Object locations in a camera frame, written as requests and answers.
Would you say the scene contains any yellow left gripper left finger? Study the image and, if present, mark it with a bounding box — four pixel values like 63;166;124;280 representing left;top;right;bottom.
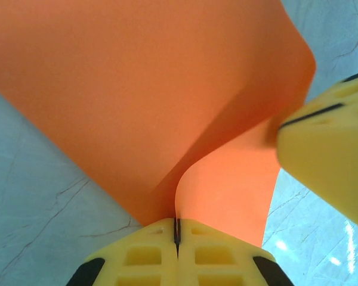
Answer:
66;217;179;286

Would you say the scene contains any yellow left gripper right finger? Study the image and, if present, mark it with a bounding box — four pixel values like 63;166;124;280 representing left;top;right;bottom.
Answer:
176;217;295;286

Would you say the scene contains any orange cloth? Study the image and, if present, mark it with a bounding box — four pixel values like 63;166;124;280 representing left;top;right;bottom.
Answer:
0;0;317;248

